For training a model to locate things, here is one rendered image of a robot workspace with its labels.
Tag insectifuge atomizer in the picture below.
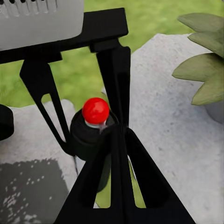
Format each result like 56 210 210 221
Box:
69 98 119 193

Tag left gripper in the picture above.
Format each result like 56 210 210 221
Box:
0 8 131 156

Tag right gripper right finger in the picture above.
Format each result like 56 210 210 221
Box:
117 124 196 224

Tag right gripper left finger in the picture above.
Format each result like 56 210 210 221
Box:
54 124 124 224

